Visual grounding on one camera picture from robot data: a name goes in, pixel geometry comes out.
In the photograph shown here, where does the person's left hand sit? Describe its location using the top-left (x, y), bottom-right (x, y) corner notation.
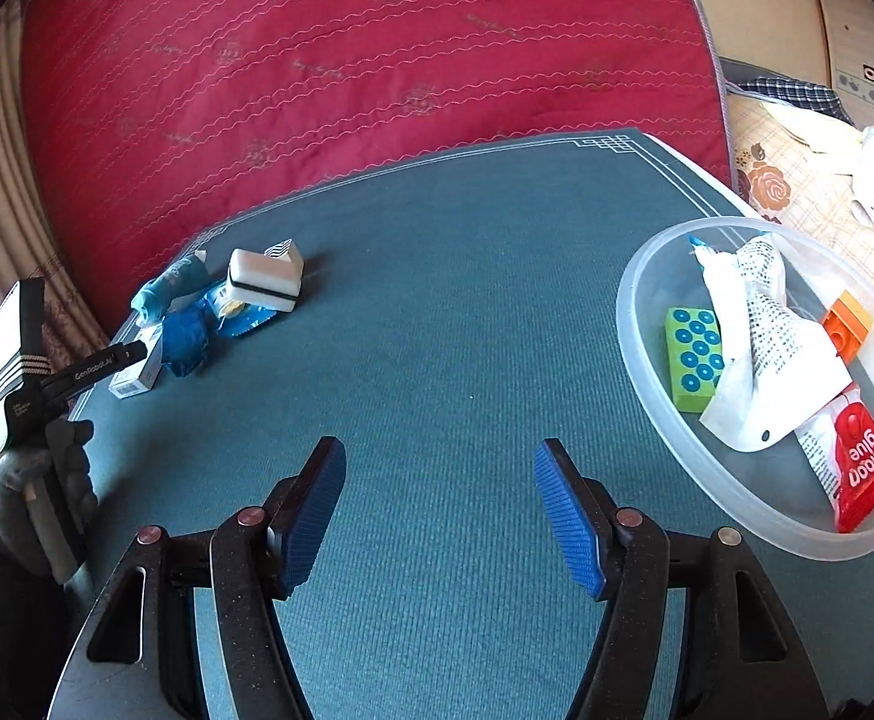
top-left (0, 420), bottom-right (102, 578)

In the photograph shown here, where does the blue sock with white tag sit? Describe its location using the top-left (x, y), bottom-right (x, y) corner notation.
top-left (131, 251), bottom-right (209, 327)

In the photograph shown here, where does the yellow and orange toy brick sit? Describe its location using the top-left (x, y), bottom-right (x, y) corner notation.
top-left (821, 290), bottom-right (874, 361)

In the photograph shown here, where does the blue snack packet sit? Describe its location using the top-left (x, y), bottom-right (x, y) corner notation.
top-left (204, 281), bottom-right (277, 338)

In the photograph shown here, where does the white printed plastic bag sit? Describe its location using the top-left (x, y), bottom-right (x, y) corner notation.
top-left (699, 232), bottom-right (854, 455)

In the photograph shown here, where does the white wet wipes packet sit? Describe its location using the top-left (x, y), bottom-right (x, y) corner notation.
top-left (687, 235), bottom-right (753, 376)

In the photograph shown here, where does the white medicine box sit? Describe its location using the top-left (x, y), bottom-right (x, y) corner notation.
top-left (108, 330), bottom-right (164, 398)

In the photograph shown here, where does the pale yellow cloth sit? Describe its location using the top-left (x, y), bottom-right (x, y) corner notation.
top-left (762, 101), bottom-right (869, 151)

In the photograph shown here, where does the beige patterned curtain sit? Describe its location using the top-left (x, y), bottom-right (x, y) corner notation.
top-left (0, 15), bottom-right (115, 421)

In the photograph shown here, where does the clear plastic bowl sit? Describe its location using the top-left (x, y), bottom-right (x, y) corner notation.
top-left (617, 216), bottom-right (874, 563)

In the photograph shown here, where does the red glue packet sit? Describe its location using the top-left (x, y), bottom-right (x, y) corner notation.
top-left (792, 382), bottom-right (874, 533)

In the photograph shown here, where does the plaid pillow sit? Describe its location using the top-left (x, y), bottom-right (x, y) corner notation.
top-left (725, 75), bottom-right (858, 125)

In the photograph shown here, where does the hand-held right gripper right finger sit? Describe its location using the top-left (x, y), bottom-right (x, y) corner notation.
top-left (534, 437), bottom-right (831, 720)

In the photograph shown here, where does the green block with blue dots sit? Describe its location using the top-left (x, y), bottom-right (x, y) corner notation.
top-left (663, 307), bottom-right (730, 415)

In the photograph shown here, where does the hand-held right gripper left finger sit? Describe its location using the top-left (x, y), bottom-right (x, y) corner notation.
top-left (48, 435), bottom-right (348, 720)

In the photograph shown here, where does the red quilted mattress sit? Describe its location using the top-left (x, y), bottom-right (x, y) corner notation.
top-left (20, 0), bottom-right (734, 293)

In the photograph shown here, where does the white block with black stripe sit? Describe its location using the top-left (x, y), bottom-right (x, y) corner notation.
top-left (227, 238), bottom-right (307, 312)

